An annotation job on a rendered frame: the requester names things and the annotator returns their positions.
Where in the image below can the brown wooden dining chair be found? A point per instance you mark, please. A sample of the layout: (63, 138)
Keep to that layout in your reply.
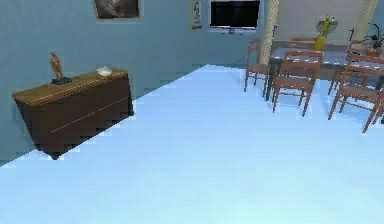
(256, 68)
(361, 88)
(302, 42)
(356, 47)
(297, 80)

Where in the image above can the small white bowl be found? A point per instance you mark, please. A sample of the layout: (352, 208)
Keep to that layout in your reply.
(104, 71)

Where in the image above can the black television set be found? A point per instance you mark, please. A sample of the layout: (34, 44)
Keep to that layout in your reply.
(234, 14)

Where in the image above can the pale patterned curtain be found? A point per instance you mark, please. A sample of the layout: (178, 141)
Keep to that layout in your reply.
(366, 18)
(268, 31)

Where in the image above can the dark brown wooden sideboard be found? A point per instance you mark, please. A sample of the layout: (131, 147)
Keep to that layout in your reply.
(75, 108)

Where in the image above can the brown statuette on black base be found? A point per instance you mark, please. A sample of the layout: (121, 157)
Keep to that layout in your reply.
(57, 68)

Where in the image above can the yellow vase with flowers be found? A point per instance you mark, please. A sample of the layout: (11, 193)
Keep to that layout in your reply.
(321, 41)

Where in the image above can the grey dining table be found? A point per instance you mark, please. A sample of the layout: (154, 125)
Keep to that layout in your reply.
(330, 57)

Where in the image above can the potted dark house plant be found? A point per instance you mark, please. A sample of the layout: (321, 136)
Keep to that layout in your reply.
(375, 45)

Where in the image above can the narrow framed wall poster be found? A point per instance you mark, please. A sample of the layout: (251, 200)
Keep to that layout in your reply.
(196, 13)

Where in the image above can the dark framed wall picture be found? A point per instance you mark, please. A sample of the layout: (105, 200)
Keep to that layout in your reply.
(116, 8)

